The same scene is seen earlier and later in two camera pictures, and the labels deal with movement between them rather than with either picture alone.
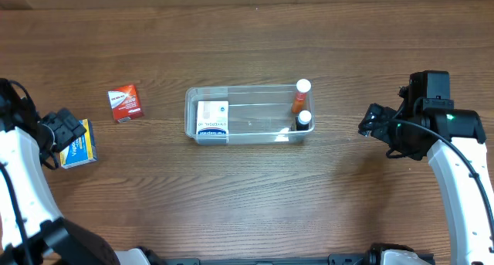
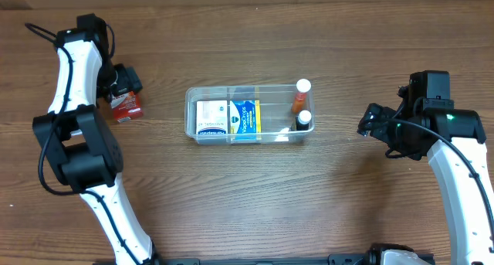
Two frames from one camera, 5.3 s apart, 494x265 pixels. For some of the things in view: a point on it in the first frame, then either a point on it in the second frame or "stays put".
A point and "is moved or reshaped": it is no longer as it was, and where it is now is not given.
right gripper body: x=383 y=128 stays put
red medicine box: x=125 y=103 stays put
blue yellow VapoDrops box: x=82 y=150 is moved or reshaped
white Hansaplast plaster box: x=212 y=122 stays put
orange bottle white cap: x=300 y=97 stays put
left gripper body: x=55 y=135 to x=125 y=77
